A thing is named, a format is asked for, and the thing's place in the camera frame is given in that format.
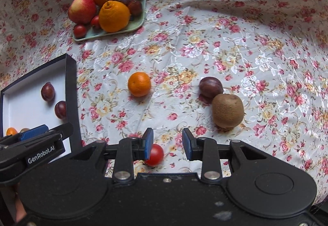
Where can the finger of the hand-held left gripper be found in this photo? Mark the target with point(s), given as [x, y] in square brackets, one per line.
[34, 132]
[65, 130]

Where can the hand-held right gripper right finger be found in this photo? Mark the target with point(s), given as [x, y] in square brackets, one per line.
[187, 145]

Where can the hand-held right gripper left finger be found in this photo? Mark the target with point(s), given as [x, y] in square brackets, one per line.
[148, 145]

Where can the dark red plum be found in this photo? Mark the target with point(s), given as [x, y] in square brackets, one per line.
[61, 110]
[135, 8]
[48, 91]

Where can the tangerine with stem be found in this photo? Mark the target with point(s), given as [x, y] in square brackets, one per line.
[11, 131]

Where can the black box white inside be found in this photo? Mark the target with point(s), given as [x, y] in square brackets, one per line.
[25, 105]

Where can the person's left hand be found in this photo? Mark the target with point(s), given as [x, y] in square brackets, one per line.
[20, 205]

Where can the small orange tangerine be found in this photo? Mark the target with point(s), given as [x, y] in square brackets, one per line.
[139, 84]

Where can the small red tomato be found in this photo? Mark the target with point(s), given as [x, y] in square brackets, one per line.
[95, 22]
[79, 31]

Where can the floral printed cloth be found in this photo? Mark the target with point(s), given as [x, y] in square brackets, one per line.
[205, 36]

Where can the red yellow apple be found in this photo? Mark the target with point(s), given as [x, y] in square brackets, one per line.
[82, 9]

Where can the pale green tray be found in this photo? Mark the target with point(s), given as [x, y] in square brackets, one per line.
[135, 22]

